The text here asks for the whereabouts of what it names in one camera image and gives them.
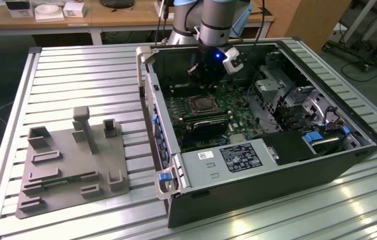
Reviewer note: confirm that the black graphics card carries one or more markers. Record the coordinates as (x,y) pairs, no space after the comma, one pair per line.
(208,131)

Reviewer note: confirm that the silver CPU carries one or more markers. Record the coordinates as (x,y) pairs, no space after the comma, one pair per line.
(205,103)

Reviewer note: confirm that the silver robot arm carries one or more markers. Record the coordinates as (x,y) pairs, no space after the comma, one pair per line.
(217,30)

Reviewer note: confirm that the black plastic shroud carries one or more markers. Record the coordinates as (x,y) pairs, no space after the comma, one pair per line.
(288,147)

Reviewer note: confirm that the blue case latch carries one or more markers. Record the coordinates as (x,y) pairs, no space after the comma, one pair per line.
(165,177)

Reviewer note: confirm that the pale blue teach pendant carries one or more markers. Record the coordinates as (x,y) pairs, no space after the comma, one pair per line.
(245,15)

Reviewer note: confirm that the white block with round hollow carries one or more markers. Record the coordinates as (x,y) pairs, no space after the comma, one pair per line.
(50,17)

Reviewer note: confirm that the small silver chipset heatsink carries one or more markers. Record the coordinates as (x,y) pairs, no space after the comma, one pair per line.
(238,138)

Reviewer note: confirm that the green motherboard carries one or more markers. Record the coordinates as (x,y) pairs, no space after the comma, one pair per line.
(238,117)

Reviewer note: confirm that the wooden cabinet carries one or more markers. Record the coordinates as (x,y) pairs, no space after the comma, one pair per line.
(308,25)

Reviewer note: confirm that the black PC case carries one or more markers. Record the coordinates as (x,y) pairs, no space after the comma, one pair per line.
(241,200)

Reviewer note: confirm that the grey parts rack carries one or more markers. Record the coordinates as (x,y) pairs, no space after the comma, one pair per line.
(75,162)

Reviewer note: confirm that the green RAM stick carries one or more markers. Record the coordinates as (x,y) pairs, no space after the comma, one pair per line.
(71,179)

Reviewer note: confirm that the white box with black top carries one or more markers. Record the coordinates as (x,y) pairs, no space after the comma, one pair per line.
(22,13)

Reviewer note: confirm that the white printed box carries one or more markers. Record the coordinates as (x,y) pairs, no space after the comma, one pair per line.
(75,11)

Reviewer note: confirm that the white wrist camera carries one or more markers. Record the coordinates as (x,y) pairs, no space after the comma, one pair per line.
(233,61)

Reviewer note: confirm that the silver power supply unit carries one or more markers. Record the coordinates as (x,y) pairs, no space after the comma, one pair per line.
(208,172)

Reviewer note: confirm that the small white box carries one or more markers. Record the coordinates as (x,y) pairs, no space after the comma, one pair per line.
(170,13)

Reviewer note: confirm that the silver metal drive cage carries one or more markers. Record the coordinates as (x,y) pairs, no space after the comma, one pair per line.
(268,87)

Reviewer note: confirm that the CPU socket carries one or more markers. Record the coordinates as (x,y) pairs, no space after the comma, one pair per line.
(190,107)

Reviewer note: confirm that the black round object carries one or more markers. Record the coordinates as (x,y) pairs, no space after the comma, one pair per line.
(117,3)

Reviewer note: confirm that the white wheeled equipment stand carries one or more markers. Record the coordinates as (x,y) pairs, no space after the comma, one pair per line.
(355,26)

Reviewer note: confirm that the blue disk carrier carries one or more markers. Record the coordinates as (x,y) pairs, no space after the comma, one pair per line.
(312,138)

